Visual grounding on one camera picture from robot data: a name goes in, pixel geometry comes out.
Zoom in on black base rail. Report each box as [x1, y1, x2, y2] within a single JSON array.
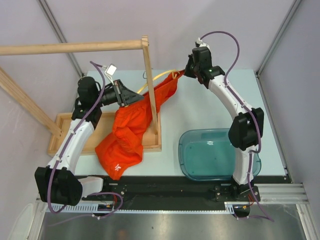
[[74, 175, 293, 211]]

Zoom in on yellow clothes hanger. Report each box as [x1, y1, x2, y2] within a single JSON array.
[[136, 69, 183, 94]]

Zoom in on orange shorts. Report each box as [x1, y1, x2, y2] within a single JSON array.
[[94, 71, 186, 181]]

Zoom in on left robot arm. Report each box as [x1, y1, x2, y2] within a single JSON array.
[[34, 76, 144, 206]]

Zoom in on aluminium cable duct rail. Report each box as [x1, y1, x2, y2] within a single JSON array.
[[61, 202, 249, 214]]

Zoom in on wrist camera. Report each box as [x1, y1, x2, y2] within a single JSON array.
[[195, 37, 210, 49], [102, 64, 117, 85]]

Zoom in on teal plastic bin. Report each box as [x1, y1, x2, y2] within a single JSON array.
[[177, 128, 262, 181]]

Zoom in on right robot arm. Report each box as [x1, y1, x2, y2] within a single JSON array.
[[184, 43, 265, 201]]

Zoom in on purple cable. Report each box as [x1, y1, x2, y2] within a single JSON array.
[[47, 60, 125, 221], [199, 30, 276, 223]]

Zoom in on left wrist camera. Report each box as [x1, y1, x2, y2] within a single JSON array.
[[102, 64, 117, 85]]

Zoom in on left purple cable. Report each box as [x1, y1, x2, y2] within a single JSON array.
[[47, 60, 125, 221]]

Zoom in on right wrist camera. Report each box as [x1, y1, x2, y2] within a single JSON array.
[[195, 37, 210, 49]]

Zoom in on wooden clothes rack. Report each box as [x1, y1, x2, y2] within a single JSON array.
[[0, 34, 162, 156]]

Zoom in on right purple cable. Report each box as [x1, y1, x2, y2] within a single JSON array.
[[199, 30, 276, 223]]

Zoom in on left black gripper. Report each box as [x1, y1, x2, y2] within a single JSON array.
[[92, 79, 144, 108]]

